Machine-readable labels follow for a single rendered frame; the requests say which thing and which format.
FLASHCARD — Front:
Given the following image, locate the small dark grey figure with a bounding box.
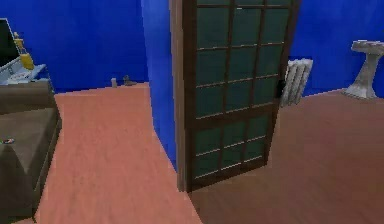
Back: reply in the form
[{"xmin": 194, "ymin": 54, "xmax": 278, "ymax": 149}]
[{"xmin": 122, "ymin": 75, "xmax": 138, "ymax": 87}]

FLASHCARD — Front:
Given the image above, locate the black television set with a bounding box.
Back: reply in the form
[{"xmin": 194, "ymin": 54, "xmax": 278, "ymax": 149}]
[{"xmin": 0, "ymin": 18, "xmax": 22, "ymax": 69}]

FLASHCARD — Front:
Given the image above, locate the brown glass-paned room door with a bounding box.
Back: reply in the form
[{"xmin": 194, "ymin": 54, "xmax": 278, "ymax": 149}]
[{"xmin": 169, "ymin": 0, "xmax": 303, "ymax": 194}]

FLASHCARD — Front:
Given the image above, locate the brown sofa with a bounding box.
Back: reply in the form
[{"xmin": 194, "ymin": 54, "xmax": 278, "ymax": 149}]
[{"xmin": 0, "ymin": 79, "xmax": 63, "ymax": 224}]

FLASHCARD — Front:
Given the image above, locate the yellow figure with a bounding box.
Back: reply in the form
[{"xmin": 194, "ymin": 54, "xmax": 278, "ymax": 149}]
[{"xmin": 13, "ymin": 31, "xmax": 36, "ymax": 71}]

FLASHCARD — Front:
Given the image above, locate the white pedestal sink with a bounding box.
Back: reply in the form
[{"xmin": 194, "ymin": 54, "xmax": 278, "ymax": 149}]
[{"xmin": 341, "ymin": 39, "xmax": 384, "ymax": 100}]

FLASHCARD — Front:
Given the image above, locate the white ribbed radiator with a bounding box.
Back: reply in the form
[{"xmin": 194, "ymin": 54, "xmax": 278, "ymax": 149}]
[{"xmin": 279, "ymin": 58, "xmax": 314, "ymax": 108}]

